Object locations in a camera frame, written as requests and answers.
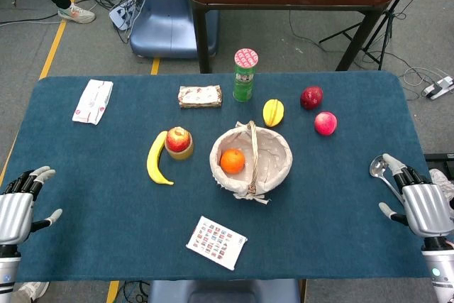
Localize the yellow tape roll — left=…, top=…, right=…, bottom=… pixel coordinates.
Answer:
left=164, top=136, right=195, bottom=161

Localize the orange fruit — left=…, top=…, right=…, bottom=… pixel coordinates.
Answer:
left=219, top=148, right=246, bottom=175

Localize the yellow banana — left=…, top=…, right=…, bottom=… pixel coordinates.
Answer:
left=146, top=130, right=175, bottom=186

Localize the white sneaker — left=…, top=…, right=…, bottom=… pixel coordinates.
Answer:
left=10, top=280, right=50, bottom=303
left=428, top=168, right=454, bottom=206

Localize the white power strip with plugs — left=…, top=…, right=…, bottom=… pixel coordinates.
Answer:
left=109, top=0, right=143, bottom=31

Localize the blue grey robot body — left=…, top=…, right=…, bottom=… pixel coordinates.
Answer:
left=148, top=279, right=301, bottom=303

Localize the metal ladle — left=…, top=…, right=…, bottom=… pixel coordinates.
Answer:
left=369, top=155, right=405, bottom=204

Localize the pink red apple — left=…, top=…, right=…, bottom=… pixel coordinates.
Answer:
left=314, top=111, right=338, bottom=137

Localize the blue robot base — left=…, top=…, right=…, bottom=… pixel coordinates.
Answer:
left=128, top=0, right=219, bottom=59

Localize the red yellow apple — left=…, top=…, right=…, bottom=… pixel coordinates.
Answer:
left=166, top=126, right=192, bottom=153

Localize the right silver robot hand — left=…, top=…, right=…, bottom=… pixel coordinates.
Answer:
left=377, top=153, right=454, bottom=238

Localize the wicker basket with cloth liner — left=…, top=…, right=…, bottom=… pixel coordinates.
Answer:
left=209, top=120, right=294, bottom=206

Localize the blue table cloth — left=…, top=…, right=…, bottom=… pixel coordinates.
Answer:
left=0, top=70, right=432, bottom=282

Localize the yellow star fruit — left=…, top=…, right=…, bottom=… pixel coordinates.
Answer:
left=262, top=99, right=285, bottom=128

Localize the patterned wrapped snack pack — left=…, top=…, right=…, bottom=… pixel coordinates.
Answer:
left=177, top=84, right=223, bottom=109

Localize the dark red apple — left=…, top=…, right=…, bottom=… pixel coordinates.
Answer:
left=299, top=85, right=324, bottom=111

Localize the black tripod stand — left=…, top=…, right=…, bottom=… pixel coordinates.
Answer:
left=319, top=0, right=426, bottom=72

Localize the white tissue packet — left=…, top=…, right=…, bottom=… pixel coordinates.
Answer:
left=72, top=79, right=114, bottom=126

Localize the green chips can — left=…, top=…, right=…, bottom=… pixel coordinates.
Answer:
left=233, top=48, right=260, bottom=103

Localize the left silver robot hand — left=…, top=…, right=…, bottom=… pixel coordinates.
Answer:
left=0, top=165, right=63, bottom=246

